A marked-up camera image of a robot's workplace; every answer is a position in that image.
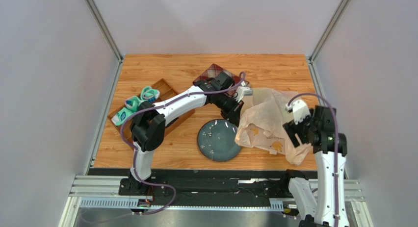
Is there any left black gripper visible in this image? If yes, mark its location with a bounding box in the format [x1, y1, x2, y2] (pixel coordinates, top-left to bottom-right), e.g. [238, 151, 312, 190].
[213, 91, 243, 127]

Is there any translucent plastic bag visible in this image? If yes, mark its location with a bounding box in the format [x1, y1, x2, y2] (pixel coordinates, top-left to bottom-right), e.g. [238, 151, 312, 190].
[235, 88, 312, 166]

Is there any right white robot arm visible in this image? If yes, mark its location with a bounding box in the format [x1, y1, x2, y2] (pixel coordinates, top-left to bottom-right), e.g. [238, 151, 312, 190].
[282, 101, 350, 227]

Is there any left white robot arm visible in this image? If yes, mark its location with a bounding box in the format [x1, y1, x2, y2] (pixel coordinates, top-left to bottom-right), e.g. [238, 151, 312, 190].
[125, 72, 246, 195]

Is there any blue ceramic plate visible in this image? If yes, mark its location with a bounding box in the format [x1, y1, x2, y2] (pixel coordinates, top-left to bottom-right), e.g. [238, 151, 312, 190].
[197, 119, 242, 162]

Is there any red plaid cloth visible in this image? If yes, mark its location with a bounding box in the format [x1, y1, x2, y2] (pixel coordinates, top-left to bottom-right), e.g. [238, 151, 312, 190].
[192, 64, 240, 84]

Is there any wooden compartment tray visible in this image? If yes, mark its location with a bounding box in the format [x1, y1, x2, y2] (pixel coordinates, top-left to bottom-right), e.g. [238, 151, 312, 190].
[107, 78, 196, 151]

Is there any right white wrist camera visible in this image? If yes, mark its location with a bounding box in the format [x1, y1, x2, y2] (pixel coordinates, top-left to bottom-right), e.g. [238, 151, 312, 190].
[286, 100, 311, 125]

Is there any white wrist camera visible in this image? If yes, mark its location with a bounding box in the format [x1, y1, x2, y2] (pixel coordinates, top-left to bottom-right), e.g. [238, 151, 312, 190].
[235, 81, 253, 102]
[286, 100, 311, 125]

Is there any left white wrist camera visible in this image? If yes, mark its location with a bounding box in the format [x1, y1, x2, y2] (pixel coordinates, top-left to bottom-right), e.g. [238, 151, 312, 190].
[235, 81, 253, 102]

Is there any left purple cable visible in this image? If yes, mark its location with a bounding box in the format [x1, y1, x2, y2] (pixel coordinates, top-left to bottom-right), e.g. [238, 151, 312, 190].
[120, 71, 246, 216]

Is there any purple cable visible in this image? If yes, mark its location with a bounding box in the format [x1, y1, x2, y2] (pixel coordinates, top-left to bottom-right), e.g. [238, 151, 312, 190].
[120, 71, 246, 216]
[287, 93, 340, 227]

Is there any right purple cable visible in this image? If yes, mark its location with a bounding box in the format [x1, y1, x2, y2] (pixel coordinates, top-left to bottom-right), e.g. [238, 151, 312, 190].
[287, 93, 340, 227]

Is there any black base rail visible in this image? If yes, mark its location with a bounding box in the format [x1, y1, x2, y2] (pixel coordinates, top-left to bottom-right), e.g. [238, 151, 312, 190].
[87, 168, 317, 207]

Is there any aluminium frame rail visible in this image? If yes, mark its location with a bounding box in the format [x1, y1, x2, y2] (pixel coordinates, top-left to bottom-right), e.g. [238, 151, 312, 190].
[68, 175, 366, 212]

